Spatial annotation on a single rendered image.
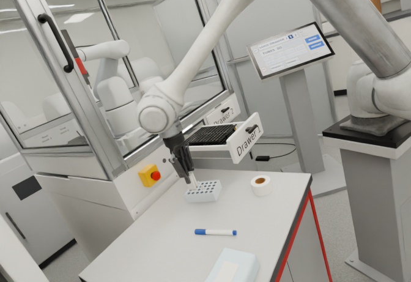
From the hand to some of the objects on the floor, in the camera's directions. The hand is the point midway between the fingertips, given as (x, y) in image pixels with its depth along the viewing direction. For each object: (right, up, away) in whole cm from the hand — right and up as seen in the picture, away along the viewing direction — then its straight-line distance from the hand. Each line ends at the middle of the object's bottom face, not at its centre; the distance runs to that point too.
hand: (191, 180), depth 93 cm
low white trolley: (+29, -80, +11) cm, 85 cm away
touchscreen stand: (+99, -21, +110) cm, 150 cm away
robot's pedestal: (+100, -48, +29) cm, 114 cm away
